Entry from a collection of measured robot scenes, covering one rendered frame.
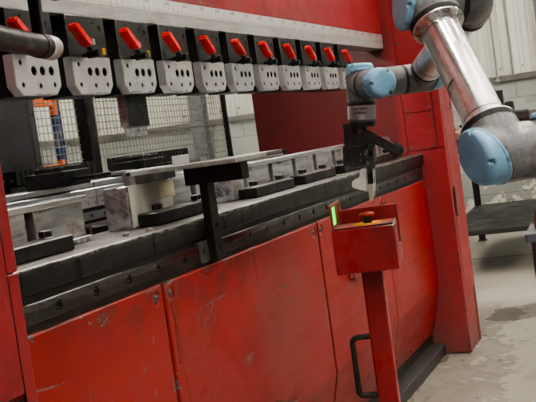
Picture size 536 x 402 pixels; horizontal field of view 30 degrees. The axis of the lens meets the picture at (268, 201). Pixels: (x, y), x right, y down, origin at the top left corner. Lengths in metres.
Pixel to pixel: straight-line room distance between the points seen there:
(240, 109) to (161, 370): 8.15
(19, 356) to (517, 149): 1.01
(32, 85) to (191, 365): 0.68
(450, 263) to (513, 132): 2.41
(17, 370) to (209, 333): 0.83
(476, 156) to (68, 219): 0.81
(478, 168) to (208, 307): 0.69
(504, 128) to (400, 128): 2.37
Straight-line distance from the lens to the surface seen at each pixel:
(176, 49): 2.44
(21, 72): 1.94
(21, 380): 1.51
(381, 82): 2.53
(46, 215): 1.98
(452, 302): 4.39
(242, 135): 10.12
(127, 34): 2.24
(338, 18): 3.81
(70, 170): 2.45
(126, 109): 2.32
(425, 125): 4.32
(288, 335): 2.70
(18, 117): 2.86
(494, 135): 1.97
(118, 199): 2.24
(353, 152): 2.65
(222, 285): 2.34
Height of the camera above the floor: 1.03
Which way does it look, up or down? 4 degrees down
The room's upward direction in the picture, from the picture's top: 8 degrees counter-clockwise
